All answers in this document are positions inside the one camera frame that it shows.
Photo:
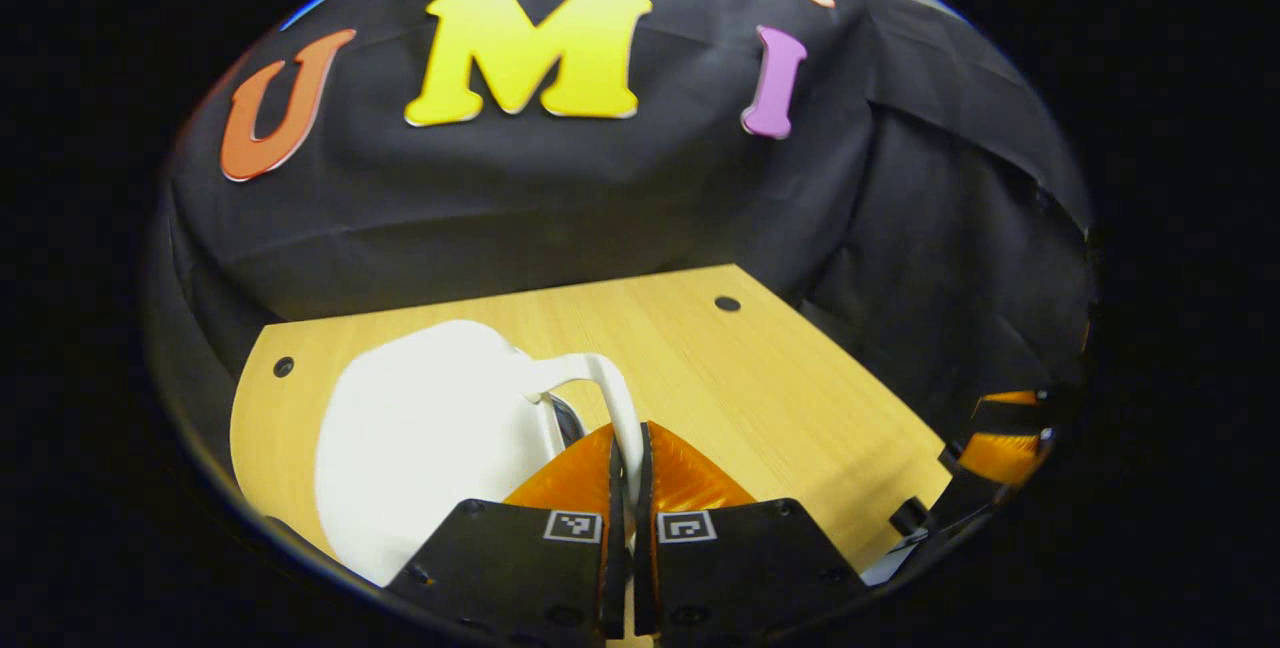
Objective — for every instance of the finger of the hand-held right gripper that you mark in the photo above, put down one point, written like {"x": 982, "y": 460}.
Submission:
{"x": 1010, "y": 413}
{"x": 1000, "y": 458}

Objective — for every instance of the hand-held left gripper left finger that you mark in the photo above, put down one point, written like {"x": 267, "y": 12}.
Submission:
{"x": 615, "y": 568}

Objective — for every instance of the black backdrop cloth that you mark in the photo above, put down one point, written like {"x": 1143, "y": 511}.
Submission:
{"x": 600, "y": 198}

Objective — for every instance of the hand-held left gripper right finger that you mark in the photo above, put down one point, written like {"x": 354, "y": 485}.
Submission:
{"x": 643, "y": 568}

